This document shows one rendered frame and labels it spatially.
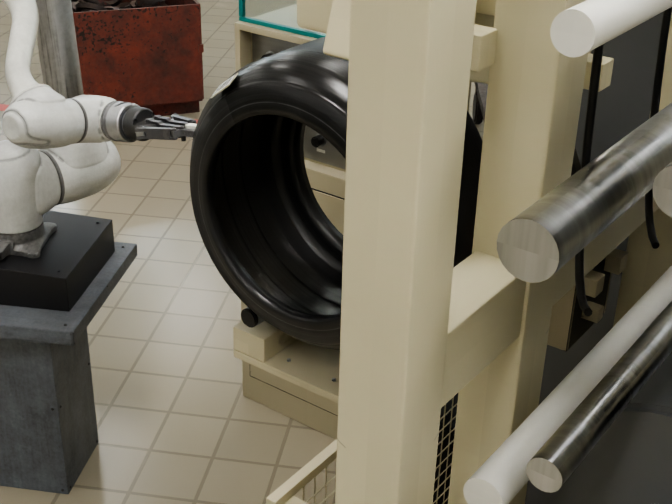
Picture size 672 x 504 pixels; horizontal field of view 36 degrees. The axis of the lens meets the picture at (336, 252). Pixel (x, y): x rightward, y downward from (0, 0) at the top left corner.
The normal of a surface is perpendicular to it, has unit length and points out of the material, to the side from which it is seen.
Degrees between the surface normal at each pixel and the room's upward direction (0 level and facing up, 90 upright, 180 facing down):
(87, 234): 4
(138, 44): 90
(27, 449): 90
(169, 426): 0
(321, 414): 90
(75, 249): 4
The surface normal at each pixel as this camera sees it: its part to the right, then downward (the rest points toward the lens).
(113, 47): 0.36, 0.44
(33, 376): -0.15, 0.46
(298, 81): -0.37, -0.41
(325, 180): -0.58, 0.36
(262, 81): -0.54, -0.44
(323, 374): 0.03, -0.88
